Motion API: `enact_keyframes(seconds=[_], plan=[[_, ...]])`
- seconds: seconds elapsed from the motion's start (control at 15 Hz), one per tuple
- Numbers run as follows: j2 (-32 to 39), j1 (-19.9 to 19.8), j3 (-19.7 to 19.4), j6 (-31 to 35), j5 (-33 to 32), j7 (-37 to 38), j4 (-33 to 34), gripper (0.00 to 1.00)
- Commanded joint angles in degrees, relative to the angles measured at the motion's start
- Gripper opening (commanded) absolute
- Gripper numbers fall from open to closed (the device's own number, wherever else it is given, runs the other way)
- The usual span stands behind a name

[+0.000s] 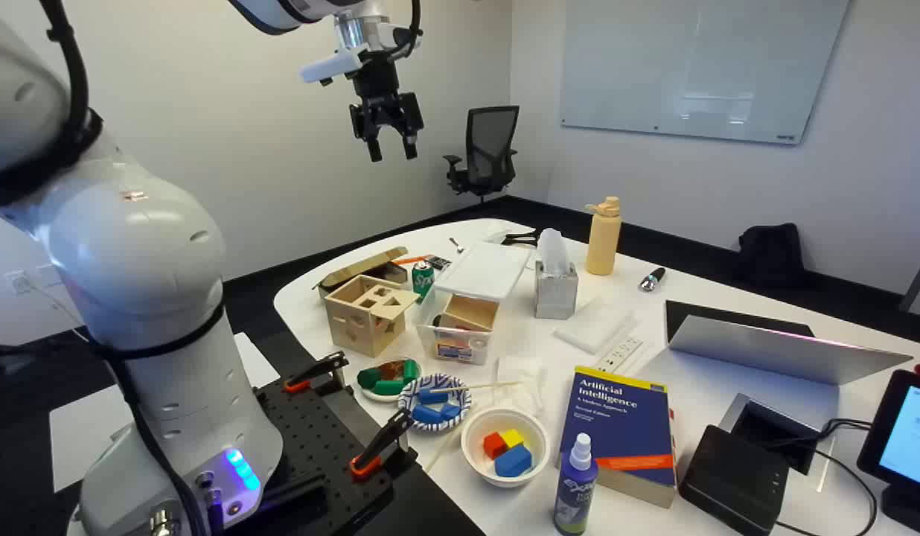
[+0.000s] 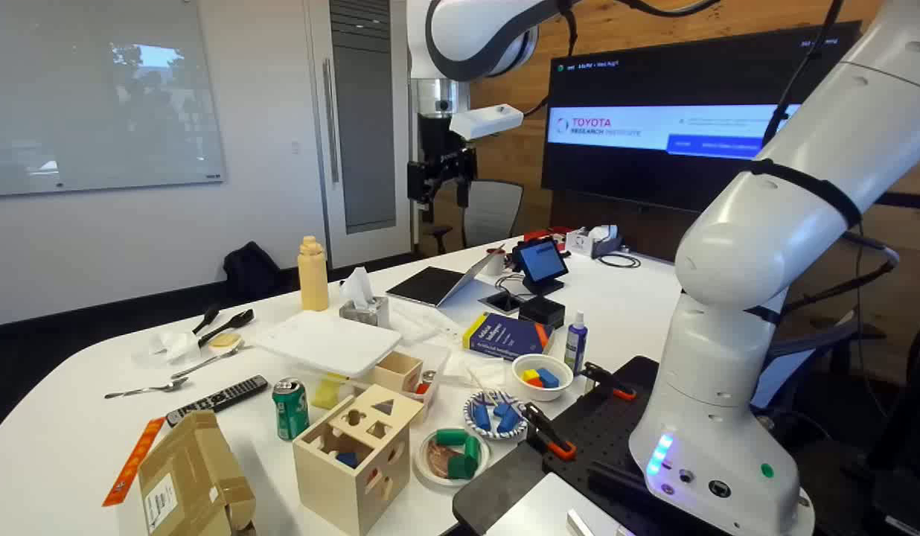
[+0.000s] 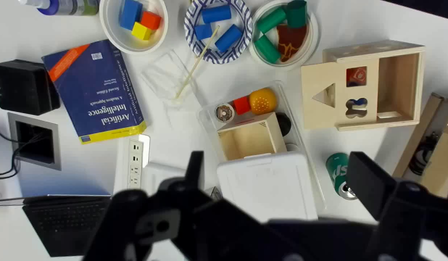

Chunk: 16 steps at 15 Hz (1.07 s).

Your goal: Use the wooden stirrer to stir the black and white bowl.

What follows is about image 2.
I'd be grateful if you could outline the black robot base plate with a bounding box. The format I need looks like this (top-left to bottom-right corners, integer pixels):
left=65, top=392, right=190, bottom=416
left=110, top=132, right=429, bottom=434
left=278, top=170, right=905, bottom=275
left=450, top=355, right=820, bottom=536

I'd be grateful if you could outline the black coiled cable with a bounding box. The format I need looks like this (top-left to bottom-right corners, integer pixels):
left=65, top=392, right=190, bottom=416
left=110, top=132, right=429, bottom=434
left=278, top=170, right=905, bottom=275
left=592, top=249, right=643, bottom=272

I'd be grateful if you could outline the blue chair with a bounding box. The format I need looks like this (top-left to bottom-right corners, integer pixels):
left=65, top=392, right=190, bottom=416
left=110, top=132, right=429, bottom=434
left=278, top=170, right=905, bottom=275
left=750, top=313, right=863, bottom=413

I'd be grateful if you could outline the blue white patterned bowl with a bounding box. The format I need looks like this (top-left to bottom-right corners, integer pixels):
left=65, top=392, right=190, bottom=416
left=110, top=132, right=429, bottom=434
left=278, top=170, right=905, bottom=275
left=463, top=391, right=530, bottom=447

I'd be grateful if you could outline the grey back office chair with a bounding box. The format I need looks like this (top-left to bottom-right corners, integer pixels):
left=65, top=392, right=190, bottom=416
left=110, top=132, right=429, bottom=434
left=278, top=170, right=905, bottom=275
left=417, top=176, right=527, bottom=252

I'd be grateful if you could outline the small open wooden box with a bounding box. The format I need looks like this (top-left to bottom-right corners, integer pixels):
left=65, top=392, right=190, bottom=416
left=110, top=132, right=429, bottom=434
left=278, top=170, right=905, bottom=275
left=368, top=349, right=426, bottom=400

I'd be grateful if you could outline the grey laptop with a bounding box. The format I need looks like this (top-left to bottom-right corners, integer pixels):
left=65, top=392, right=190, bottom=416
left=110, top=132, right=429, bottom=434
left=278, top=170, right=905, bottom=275
left=384, top=249, right=506, bottom=310

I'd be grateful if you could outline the black chair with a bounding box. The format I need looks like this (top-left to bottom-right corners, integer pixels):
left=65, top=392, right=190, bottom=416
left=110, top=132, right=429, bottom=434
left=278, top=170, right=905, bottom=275
left=860, top=306, right=920, bottom=536

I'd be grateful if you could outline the small black plastic utensil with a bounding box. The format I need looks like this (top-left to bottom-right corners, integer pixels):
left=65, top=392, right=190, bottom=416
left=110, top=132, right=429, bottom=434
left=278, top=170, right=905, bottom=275
left=188, top=303, right=228, bottom=337

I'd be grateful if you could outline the grey tissue box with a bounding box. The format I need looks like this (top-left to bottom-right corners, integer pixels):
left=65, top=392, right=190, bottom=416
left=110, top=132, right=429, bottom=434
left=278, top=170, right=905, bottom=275
left=338, top=264, right=393, bottom=331

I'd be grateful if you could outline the brown cardboard box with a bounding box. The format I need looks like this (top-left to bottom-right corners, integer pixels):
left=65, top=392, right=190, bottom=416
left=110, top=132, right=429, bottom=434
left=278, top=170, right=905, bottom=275
left=138, top=409, right=259, bottom=536

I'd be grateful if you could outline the metal fork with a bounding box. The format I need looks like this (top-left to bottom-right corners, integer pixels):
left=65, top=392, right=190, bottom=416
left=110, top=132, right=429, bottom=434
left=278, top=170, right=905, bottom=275
left=103, top=376, right=190, bottom=401

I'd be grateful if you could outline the brown toy piece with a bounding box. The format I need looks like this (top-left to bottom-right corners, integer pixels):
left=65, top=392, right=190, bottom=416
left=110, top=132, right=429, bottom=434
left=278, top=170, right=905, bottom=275
left=426, top=443, right=455, bottom=480

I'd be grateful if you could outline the green toy piece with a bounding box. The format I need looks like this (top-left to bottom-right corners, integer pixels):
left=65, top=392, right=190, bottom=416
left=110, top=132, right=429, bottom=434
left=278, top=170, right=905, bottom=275
left=429, top=425, right=485, bottom=483

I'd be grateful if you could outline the orange ruler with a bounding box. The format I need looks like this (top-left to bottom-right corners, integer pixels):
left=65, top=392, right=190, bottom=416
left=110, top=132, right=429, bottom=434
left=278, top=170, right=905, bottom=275
left=103, top=413, right=170, bottom=510

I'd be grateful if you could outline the green soda can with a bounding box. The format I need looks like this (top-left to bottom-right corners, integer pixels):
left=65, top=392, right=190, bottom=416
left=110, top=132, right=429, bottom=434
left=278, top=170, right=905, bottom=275
left=268, top=376, right=313, bottom=443

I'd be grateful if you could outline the yellow squeeze bottle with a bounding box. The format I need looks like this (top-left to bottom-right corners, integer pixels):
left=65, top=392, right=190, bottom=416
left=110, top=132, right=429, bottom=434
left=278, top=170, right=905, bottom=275
left=295, top=233, right=335, bottom=313

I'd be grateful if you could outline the black box device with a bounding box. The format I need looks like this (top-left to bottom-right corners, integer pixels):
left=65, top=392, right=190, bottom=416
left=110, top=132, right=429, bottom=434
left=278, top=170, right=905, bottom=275
left=517, top=292, right=570, bottom=334

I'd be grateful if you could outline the wooden spoon metal handle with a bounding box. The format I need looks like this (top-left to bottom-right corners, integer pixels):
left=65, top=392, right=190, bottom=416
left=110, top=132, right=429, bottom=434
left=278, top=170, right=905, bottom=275
left=170, top=331, right=247, bottom=385

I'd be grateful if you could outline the black orange clamp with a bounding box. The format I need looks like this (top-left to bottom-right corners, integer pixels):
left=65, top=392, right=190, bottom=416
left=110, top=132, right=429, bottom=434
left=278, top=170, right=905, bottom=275
left=579, top=361, right=643, bottom=406
left=522, top=400, right=582, bottom=464

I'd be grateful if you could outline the blue paperback book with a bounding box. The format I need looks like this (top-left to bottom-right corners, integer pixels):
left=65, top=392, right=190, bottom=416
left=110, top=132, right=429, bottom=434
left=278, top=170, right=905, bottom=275
left=463, top=310, right=554, bottom=364

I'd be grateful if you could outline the wooden shape sorter box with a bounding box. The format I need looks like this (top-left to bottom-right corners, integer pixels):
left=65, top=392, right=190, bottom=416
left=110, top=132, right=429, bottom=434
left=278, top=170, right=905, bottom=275
left=293, top=380, right=426, bottom=536

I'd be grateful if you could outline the large wall monitor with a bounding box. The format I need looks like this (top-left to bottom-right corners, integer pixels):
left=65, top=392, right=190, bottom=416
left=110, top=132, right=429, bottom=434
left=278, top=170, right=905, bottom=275
left=540, top=21, right=868, bottom=218

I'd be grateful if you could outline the clear plastic container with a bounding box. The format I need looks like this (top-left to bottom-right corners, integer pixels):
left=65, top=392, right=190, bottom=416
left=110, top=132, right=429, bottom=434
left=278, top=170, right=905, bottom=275
left=405, top=339, right=454, bottom=406

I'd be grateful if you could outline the white folded cloth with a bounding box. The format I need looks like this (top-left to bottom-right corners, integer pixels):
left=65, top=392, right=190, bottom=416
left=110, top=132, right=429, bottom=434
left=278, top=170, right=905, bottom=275
left=387, top=297, right=454, bottom=349

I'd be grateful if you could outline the black tablet on stand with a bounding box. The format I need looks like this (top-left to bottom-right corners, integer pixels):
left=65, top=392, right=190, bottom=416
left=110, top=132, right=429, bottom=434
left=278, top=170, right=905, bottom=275
left=512, top=234, right=573, bottom=297

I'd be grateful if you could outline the white plastic bowl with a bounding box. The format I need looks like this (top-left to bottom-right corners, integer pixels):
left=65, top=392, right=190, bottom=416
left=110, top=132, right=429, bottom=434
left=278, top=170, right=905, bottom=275
left=511, top=350, right=579, bottom=406

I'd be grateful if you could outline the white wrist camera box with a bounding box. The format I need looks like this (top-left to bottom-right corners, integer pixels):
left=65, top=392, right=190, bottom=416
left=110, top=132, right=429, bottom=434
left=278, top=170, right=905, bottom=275
left=450, top=100, right=527, bottom=142

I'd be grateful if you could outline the crumpled white napkin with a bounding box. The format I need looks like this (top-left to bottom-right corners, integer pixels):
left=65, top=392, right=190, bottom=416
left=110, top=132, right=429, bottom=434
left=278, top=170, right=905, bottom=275
left=140, top=321, right=204, bottom=365

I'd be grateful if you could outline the green bowl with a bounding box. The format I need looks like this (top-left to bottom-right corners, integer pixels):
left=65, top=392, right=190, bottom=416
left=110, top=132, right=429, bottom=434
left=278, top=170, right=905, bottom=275
left=415, top=425, right=491, bottom=490

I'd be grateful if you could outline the white door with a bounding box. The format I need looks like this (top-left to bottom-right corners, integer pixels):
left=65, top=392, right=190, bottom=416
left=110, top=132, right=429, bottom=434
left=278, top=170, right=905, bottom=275
left=313, top=0, right=417, bottom=272

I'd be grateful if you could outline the yellow green toy fruit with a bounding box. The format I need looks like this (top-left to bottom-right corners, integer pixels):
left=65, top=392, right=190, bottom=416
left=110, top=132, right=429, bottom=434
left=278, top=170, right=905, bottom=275
left=310, top=371, right=351, bottom=413

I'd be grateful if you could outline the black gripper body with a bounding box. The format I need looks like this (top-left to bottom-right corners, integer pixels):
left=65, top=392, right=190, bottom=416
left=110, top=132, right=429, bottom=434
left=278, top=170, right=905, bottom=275
left=409, top=115, right=479, bottom=209

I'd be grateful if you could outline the white paper sheet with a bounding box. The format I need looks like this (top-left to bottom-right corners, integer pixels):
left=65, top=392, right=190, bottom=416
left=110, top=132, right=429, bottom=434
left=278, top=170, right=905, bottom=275
left=484, top=471, right=642, bottom=536

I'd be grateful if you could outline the large black plastic spoon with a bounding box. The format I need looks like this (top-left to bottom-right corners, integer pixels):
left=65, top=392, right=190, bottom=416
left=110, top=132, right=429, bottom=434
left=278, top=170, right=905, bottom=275
left=196, top=306, right=256, bottom=350

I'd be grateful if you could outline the wall whiteboard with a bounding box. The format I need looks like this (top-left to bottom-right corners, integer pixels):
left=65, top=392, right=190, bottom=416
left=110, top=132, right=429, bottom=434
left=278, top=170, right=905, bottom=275
left=0, top=0, right=229, bottom=202

